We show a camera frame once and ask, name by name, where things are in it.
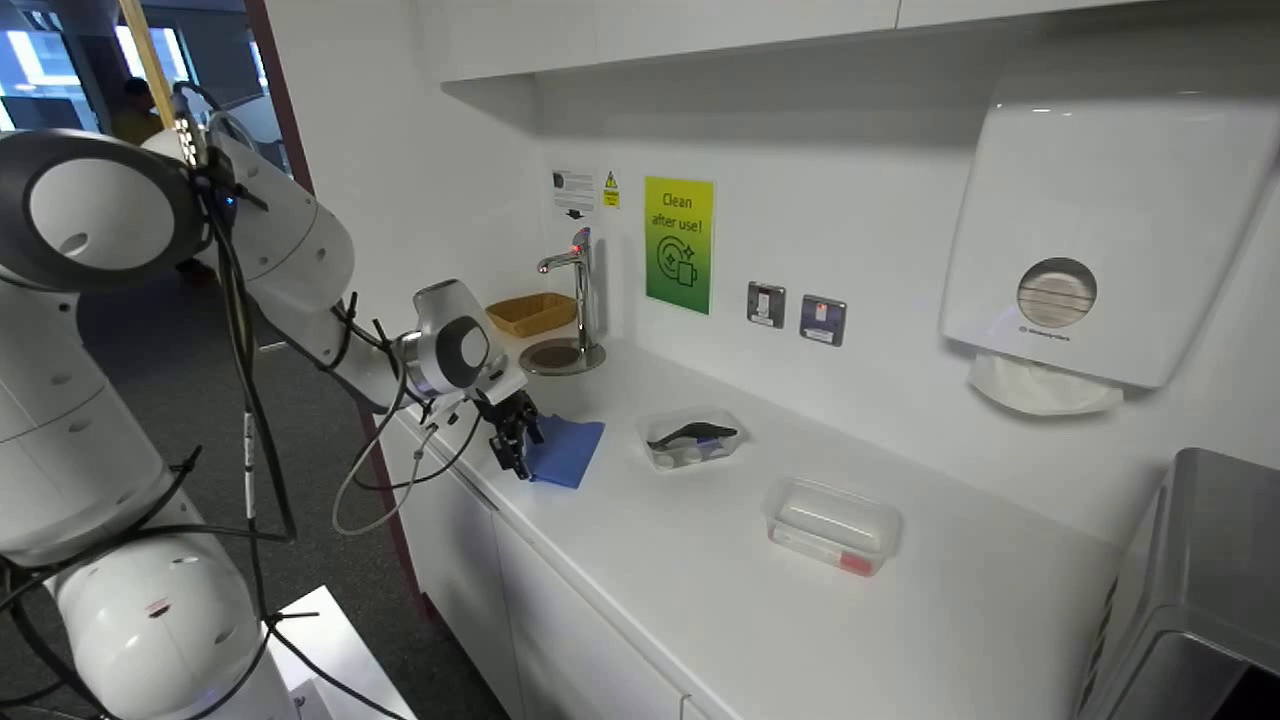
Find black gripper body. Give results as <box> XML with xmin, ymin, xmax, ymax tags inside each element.
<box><xmin>475</xmin><ymin>388</ymin><xmax>548</xmax><ymax>452</ymax></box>

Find blue towel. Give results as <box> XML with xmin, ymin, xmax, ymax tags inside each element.
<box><xmin>522</xmin><ymin>411</ymin><xmax>608</xmax><ymax>492</ymax></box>

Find red marker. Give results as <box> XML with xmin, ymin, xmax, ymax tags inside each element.
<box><xmin>766</xmin><ymin>521</ymin><xmax>880</xmax><ymax>582</ymax></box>

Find white paper towel dispenser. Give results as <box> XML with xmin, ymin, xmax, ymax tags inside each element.
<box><xmin>937</xmin><ymin>97</ymin><xmax>1280</xmax><ymax>424</ymax></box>

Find wicker basket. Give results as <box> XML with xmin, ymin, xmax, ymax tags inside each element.
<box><xmin>485</xmin><ymin>290</ymin><xmax>585</xmax><ymax>343</ymax></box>

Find chrome water tap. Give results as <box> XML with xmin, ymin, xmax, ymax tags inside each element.
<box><xmin>534</xmin><ymin>224</ymin><xmax>610</xmax><ymax>360</ymax></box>

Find white base cabinets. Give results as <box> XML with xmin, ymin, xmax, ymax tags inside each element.
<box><xmin>370</xmin><ymin>397</ymin><xmax>730</xmax><ymax>720</ymax></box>

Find white instruction sign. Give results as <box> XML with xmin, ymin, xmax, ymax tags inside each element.
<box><xmin>543</xmin><ymin>161</ymin><xmax>608</xmax><ymax>224</ymax></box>

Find green yellow cleaning poster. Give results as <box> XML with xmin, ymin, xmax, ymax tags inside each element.
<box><xmin>640</xmin><ymin>172</ymin><xmax>719</xmax><ymax>320</ymax></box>

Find white floor plate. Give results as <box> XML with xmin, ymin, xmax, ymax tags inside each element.
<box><xmin>260</xmin><ymin>582</ymin><xmax>418</xmax><ymax>720</ymax></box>

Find clear rectangular container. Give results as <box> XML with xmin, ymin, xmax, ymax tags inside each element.
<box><xmin>764</xmin><ymin>476</ymin><xmax>906</xmax><ymax>582</ymax></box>

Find grey metal appliance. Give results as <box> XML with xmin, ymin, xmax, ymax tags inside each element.
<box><xmin>1077</xmin><ymin>445</ymin><xmax>1280</xmax><ymax>720</ymax></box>

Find silver wall socket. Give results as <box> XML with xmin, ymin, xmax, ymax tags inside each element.
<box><xmin>796</xmin><ymin>291</ymin><xmax>851</xmax><ymax>351</ymax></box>
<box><xmin>743</xmin><ymin>282</ymin><xmax>791</xmax><ymax>333</ymax></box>

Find white wall cabinets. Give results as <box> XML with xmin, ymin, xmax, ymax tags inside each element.
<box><xmin>437</xmin><ymin>0</ymin><xmax>1280</xmax><ymax>138</ymax></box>

